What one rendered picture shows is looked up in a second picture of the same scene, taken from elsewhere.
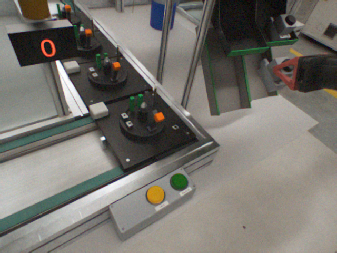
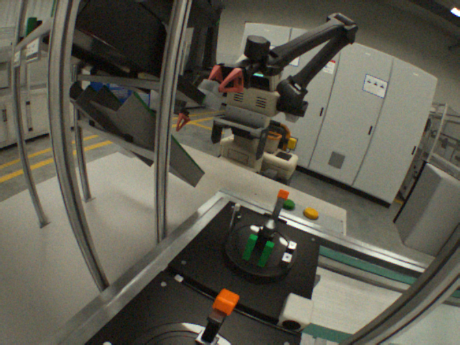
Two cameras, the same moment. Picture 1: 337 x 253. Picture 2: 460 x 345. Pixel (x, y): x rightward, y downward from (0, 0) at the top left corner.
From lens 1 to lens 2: 74 cm
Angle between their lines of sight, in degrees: 89
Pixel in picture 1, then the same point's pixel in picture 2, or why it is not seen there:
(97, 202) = (350, 241)
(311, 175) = not seen: hidden behind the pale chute
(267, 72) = (214, 96)
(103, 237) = not seen: hidden behind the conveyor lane
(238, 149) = (183, 197)
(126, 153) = (309, 244)
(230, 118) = (135, 203)
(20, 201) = (389, 298)
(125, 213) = (335, 224)
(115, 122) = (289, 280)
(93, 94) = not seen: outside the picture
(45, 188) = (372, 296)
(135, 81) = (160, 308)
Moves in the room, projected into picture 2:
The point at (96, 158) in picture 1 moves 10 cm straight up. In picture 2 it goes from (322, 288) to (346, 257)
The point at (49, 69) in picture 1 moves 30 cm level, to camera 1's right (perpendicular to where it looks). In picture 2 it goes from (416, 292) to (276, 163)
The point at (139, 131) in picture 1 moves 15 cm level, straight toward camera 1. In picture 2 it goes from (283, 239) to (322, 219)
